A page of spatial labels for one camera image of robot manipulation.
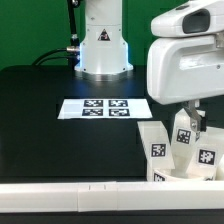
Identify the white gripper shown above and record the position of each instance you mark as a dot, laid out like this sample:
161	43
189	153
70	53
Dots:
186	61

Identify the white round stool seat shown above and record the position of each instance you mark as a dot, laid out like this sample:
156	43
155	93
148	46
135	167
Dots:
155	175

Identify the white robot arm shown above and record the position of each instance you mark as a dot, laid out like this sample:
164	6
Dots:
104	52

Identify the paper sheet with markers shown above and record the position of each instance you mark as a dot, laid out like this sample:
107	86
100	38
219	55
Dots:
105	109

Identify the black pole with connector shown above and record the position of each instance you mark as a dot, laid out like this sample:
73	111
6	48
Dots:
74	39

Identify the white front barrier rail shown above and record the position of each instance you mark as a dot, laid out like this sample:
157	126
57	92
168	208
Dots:
111	196

